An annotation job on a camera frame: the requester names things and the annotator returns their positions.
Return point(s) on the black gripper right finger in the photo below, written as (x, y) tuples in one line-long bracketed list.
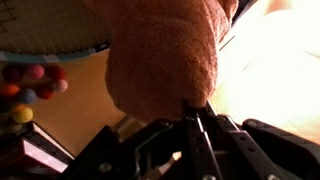
[(243, 153)]

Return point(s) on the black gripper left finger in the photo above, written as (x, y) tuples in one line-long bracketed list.
[(200, 150)]

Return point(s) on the orange terry towel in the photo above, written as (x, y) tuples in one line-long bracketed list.
[(166, 56)]

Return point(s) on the dark hardcover book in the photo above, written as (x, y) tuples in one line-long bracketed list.
[(53, 140)]

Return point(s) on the pink-edged book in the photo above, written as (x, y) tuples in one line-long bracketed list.
[(43, 156)]

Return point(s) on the multicolour felt ball mat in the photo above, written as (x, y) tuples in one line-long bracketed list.
[(28, 95)]

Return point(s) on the tennis racket with white frame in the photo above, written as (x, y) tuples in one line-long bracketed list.
[(50, 30)]

